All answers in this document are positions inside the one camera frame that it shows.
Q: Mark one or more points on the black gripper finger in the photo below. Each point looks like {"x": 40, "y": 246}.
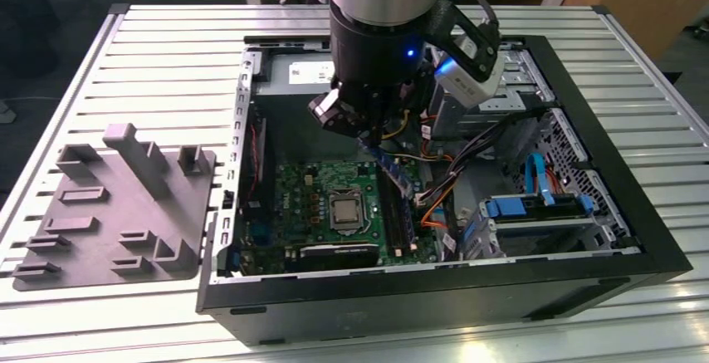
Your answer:
{"x": 335, "y": 114}
{"x": 415, "y": 97}

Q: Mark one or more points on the blue RAM stick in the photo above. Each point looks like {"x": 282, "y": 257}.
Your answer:
{"x": 391, "y": 170}

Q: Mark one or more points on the grey power supply unit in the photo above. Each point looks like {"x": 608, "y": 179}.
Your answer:
{"x": 288, "y": 126}

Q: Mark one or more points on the metal drive cage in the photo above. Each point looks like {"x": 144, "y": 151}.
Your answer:
{"x": 520, "y": 101}

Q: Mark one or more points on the silver CPU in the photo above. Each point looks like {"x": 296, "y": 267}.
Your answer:
{"x": 345, "y": 212}

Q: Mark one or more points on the green motherboard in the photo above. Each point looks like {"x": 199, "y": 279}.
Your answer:
{"x": 299, "y": 213}

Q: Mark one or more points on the hard disk in blue carrier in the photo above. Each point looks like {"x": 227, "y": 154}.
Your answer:
{"x": 507, "y": 207}

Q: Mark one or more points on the black graphics card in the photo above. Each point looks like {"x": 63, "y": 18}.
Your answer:
{"x": 337, "y": 255}

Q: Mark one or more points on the metal disk bay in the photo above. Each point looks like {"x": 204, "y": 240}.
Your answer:
{"x": 543, "y": 224}

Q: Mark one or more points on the grey parts rack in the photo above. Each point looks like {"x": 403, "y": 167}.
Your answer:
{"x": 127, "y": 213}

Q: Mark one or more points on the black PC case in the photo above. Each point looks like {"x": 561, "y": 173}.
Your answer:
{"x": 388, "y": 300}

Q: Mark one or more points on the brown wooden cabinet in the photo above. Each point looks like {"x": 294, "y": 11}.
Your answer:
{"x": 643, "y": 1}

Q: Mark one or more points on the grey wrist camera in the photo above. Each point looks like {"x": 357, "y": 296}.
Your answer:
{"x": 471, "y": 84}

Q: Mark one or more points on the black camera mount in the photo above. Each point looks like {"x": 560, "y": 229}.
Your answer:
{"x": 445, "y": 18}

